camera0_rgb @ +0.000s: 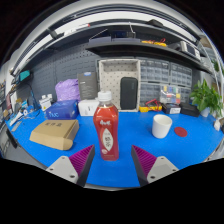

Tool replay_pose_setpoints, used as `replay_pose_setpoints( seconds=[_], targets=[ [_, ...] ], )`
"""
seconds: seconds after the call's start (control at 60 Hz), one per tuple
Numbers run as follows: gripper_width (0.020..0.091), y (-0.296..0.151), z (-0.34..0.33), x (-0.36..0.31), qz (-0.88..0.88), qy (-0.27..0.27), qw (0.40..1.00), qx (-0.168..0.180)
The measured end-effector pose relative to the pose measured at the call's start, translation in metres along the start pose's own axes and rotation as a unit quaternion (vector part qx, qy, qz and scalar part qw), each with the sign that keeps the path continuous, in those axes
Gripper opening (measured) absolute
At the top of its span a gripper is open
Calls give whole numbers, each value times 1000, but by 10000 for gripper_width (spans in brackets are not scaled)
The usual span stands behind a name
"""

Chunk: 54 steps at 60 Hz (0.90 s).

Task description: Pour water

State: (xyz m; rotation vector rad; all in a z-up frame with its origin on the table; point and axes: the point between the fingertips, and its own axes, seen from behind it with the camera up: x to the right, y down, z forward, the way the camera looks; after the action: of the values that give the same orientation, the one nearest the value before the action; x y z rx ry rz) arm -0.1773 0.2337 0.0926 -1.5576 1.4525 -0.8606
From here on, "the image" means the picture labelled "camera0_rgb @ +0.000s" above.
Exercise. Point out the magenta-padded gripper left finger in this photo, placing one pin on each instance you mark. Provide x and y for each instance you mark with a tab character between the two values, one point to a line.
63	168

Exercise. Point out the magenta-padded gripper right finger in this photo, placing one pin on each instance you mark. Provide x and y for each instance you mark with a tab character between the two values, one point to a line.
160	168

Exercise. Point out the red drink bottle white cap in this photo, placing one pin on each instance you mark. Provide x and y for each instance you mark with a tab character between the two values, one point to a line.
106	126

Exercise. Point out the brown cardboard box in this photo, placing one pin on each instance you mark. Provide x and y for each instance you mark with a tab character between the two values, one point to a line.
53	133

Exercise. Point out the white cup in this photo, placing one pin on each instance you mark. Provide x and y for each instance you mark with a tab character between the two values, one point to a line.
161	128

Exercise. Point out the flat round red coaster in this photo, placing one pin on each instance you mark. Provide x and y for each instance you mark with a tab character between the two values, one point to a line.
180	132

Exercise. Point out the black box with white label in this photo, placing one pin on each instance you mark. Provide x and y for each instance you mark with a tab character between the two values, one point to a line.
171	109

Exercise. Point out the yellow multimeter with leads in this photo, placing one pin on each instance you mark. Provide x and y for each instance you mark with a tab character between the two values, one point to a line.
148	108

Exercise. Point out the white carton box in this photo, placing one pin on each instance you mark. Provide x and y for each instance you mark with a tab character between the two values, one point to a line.
87	108

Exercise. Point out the flat black case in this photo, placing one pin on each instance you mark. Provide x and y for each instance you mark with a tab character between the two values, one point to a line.
189	109

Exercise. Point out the white power adapter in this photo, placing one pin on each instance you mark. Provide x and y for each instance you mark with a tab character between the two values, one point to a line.
217	125

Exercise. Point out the clear box with colourful parts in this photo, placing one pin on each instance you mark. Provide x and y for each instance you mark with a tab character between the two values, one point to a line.
170	94

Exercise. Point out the small grey drawer cabinet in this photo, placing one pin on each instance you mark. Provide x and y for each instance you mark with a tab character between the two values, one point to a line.
149	91

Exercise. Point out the narrow grey drawer cabinet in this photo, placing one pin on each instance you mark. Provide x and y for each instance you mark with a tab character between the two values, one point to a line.
186	95

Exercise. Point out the purple plastic bag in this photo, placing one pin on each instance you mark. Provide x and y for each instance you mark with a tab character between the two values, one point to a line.
67	90

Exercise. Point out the black rounded speaker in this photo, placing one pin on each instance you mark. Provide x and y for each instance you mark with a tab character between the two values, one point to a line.
129	93

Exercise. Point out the green potted plant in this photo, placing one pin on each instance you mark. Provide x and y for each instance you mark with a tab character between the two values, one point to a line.
206	98

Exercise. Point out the dark grey upright carton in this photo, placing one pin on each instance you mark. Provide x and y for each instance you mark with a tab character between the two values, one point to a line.
87	85

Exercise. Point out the wide grey drawer cabinet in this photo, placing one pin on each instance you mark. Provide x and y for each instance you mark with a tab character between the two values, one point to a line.
155	71

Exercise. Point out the white rack shelf unit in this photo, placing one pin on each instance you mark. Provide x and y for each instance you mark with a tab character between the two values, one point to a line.
215	65

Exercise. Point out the dark wall shelf unit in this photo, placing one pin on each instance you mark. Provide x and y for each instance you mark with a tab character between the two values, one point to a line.
133	48

